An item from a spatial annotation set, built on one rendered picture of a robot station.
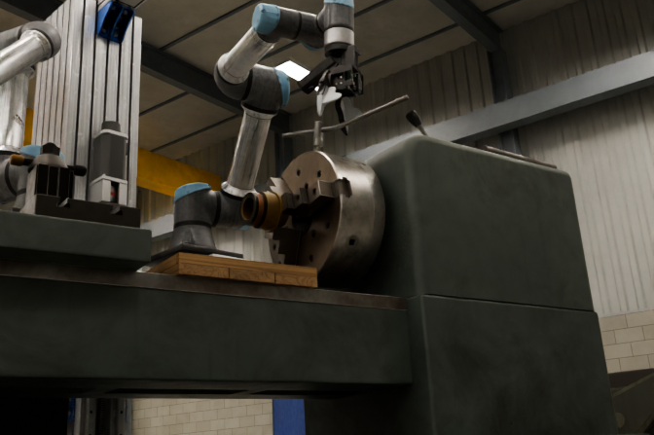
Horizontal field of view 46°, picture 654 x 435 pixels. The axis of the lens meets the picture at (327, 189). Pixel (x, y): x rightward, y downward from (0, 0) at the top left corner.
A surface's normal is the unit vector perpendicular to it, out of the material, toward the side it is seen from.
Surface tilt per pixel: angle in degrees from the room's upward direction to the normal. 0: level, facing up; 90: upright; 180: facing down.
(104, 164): 90
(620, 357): 90
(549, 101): 90
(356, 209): 99
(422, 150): 90
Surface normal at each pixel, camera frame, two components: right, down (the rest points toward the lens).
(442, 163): 0.57, -0.31
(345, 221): 0.55, 0.04
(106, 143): -0.01, -0.34
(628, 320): -0.61, -0.24
